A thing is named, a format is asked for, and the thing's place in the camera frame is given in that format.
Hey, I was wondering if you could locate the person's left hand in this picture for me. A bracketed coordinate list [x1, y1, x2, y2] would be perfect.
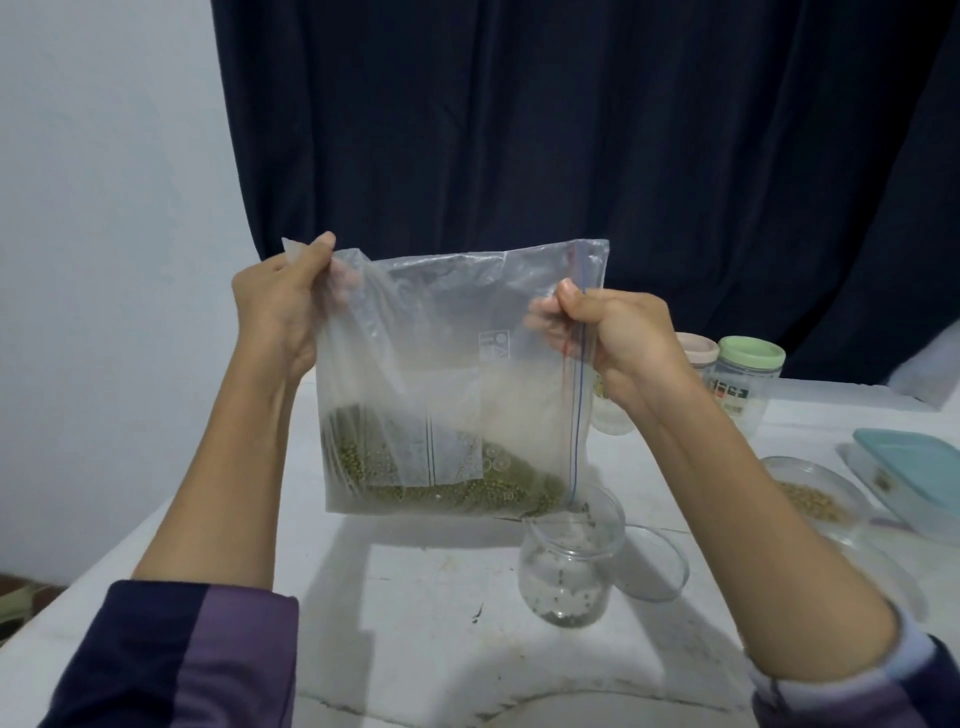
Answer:
[231, 231, 363, 380]

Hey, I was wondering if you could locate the person's right hand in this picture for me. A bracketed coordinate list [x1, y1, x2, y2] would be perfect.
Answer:
[525, 277, 701, 419]

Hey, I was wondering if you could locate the transparent jar pink lid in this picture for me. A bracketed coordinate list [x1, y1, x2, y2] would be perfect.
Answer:
[675, 331, 722, 380]

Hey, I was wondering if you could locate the transparent jar blue lid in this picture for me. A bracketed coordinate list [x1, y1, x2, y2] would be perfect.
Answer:
[589, 375, 639, 438]

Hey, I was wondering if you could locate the transparent jar green lid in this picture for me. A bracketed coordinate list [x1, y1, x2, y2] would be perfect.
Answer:
[703, 334, 788, 441]

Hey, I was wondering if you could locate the clear bag with green beans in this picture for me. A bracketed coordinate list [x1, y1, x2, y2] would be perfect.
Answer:
[283, 237, 612, 521]

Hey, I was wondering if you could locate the pile of green beans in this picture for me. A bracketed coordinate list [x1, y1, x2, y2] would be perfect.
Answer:
[322, 402, 609, 624]

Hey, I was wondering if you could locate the clear round lid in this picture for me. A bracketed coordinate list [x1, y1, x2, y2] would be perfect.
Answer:
[612, 522, 692, 605]

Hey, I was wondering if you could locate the pile of yellow soybeans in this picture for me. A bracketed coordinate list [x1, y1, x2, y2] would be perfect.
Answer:
[780, 480, 849, 525]

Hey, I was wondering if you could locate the person's right forearm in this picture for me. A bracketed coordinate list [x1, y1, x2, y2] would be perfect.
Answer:
[630, 382, 960, 728]

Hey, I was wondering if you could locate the person's left forearm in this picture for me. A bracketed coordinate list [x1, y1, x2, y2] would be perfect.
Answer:
[42, 352, 309, 728]

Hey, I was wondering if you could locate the dark navy curtain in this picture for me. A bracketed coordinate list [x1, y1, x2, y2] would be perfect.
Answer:
[210, 0, 960, 384]

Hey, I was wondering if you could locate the teal lidded plastic container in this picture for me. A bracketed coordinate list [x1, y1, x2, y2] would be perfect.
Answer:
[849, 427, 960, 545]

